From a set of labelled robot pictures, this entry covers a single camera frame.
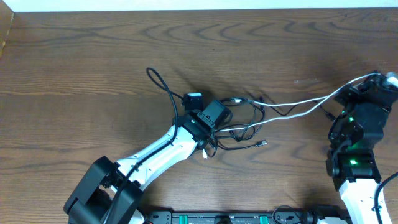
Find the black USB cable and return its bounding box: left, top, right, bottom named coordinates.
left=206, top=96, right=336, bottom=158

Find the white USB cable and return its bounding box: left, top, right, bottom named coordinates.
left=201, top=72, right=380, bottom=160

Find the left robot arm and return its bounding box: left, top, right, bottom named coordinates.
left=63, top=100, right=231, bottom=223

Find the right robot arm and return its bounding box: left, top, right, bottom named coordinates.
left=326, top=72, right=397, bottom=223

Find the left camera black cable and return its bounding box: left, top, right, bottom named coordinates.
left=107, top=67, right=187, bottom=224

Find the camera black cable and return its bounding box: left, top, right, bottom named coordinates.
left=373, top=170, right=398, bottom=224
left=107, top=67, right=187, bottom=224

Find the right camera black cable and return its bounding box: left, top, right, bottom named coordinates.
left=373, top=170, right=398, bottom=224

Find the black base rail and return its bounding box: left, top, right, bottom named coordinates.
left=144, top=205, right=352, bottom=224

